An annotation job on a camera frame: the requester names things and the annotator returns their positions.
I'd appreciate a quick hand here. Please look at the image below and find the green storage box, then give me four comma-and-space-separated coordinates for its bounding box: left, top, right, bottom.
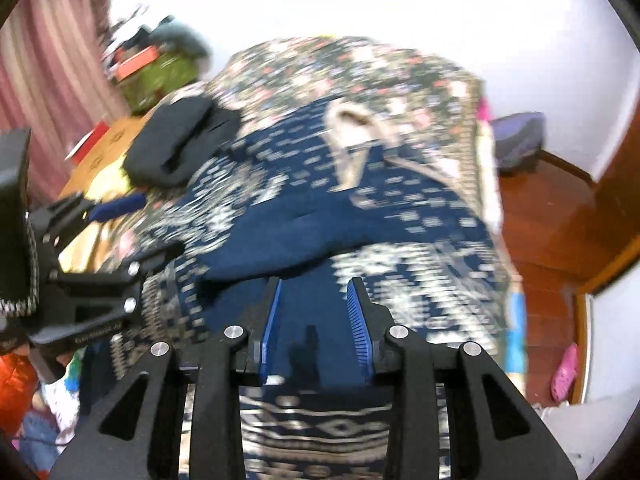
116, 53, 198, 115

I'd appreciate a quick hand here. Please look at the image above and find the striped pink curtain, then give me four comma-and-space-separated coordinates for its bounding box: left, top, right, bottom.
1, 0, 129, 203

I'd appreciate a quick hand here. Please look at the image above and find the navy patterned garment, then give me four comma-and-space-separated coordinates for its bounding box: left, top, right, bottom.
80, 99, 508, 479

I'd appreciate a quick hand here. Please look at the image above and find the black folded garment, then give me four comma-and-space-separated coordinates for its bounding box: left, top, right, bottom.
122, 96, 242, 188

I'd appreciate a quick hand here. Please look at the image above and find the yellow cartoon blanket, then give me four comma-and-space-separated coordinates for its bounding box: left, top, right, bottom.
56, 159, 151, 276

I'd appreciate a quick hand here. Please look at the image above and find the orange box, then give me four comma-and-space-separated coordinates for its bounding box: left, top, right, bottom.
112, 46, 160, 81

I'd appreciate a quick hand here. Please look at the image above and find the grey cloth bundle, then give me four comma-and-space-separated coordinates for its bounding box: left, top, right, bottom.
150, 20, 212, 58

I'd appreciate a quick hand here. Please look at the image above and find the wooden door frame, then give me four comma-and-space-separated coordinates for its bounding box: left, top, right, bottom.
570, 108, 639, 404

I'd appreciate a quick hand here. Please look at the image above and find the pink slipper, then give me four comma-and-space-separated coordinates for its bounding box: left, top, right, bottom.
550, 344, 578, 403

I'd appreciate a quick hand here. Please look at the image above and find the purple grey backpack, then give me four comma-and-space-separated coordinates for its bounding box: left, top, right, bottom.
490, 112, 547, 174

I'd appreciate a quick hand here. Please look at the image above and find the floral dark green bedspread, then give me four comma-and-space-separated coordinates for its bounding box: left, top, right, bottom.
174, 36, 482, 178

